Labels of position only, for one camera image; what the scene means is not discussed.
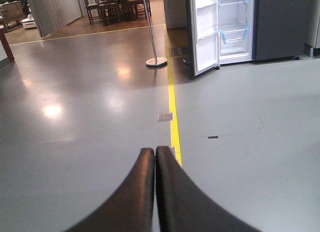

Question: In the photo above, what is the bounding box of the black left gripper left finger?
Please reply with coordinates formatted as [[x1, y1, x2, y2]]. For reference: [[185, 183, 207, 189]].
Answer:
[[67, 148, 155, 232]]

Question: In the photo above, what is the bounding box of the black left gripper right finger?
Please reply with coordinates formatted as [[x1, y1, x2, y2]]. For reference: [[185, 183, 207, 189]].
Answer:
[[155, 146, 257, 232]]

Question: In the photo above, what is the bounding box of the grey fridge with white interior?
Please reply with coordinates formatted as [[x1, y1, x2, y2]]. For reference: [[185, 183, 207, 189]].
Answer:
[[186, 0, 310, 70]]

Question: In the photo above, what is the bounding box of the white fridge door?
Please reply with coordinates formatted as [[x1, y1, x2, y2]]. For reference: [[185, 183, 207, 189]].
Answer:
[[190, 0, 219, 76]]

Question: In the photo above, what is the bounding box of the silver floor outlet plate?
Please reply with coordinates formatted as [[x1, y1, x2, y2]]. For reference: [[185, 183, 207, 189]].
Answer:
[[157, 112, 174, 122]]

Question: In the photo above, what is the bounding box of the silver pole stand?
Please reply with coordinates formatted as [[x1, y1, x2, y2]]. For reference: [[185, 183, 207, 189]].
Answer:
[[143, 0, 168, 67]]

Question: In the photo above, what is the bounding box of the clear crisper drawer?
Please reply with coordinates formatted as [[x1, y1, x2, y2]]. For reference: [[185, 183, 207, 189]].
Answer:
[[220, 40, 248, 55]]

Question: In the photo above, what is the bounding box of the wooden dining table set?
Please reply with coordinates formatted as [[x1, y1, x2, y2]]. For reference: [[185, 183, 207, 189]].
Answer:
[[83, 0, 152, 25]]

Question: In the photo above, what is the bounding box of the red table leg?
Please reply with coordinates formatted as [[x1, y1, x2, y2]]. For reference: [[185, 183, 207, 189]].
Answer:
[[0, 29, 15, 62]]

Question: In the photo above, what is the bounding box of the grey folding partition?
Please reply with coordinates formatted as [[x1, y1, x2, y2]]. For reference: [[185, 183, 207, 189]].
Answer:
[[27, 0, 82, 37]]

